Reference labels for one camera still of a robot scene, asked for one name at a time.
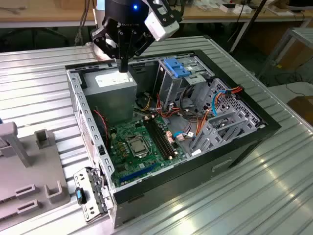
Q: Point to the black slanted pole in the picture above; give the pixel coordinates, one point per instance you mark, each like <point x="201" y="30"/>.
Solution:
<point x="256" y="12"/>

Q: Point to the small white box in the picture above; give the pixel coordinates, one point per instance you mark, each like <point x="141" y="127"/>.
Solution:
<point x="228" y="9"/>

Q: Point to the grey parts rack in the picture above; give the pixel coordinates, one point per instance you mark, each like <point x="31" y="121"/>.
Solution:
<point x="36" y="171"/>

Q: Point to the long wooden desk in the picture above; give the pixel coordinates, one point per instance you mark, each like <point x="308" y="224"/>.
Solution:
<point x="49" y="13"/>

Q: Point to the grey optical drive cage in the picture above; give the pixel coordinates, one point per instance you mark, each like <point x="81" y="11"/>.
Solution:
<point x="168" y="85"/>

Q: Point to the black blue latch tab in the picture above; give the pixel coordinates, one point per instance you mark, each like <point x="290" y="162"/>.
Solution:
<point x="79" y="195"/>

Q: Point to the brown cardboard box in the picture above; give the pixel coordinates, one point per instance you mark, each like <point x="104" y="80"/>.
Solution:
<point x="303" y="105"/>
<point x="298" y="54"/>

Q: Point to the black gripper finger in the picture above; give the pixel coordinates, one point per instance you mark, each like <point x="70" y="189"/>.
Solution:
<point x="140" y="41"/>
<point x="105" y="36"/>

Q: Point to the blue plastic drive latch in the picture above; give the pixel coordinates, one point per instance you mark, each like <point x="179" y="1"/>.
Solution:
<point x="176" y="67"/>

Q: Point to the black open PC case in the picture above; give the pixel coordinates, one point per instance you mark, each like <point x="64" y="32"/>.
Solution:
<point x="183" y="186"/>

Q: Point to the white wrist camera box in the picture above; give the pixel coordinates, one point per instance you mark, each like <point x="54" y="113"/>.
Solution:
<point x="159" y="27"/>

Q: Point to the grey metal disk bay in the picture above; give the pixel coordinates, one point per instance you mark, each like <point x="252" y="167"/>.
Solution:
<point x="212" y="137"/>

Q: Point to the blue expansion slot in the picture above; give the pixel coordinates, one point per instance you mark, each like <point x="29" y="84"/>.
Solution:
<point x="139" y="173"/>

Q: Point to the grey metal frame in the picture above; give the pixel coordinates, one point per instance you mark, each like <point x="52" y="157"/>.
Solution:
<point x="275" y="52"/>

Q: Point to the grey metal slot bracket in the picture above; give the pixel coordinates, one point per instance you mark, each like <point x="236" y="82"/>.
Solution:
<point x="83" y="176"/>

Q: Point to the CPU socket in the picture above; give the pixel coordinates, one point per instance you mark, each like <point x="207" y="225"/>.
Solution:
<point x="137" y="147"/>

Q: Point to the black RAM slot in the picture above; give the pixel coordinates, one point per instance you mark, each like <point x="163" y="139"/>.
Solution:
<point x="155" y="137"/>
<point x="165" y="137"/>
<point x="162" y="137"/>
<point x="158" y="137"/>

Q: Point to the green motherboard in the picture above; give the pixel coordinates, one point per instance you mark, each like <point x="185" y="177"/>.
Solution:
<point x="144" y="164"/>

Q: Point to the grey power supply unit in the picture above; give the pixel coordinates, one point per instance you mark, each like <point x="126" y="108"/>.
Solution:
<point x="110" y="102"/>

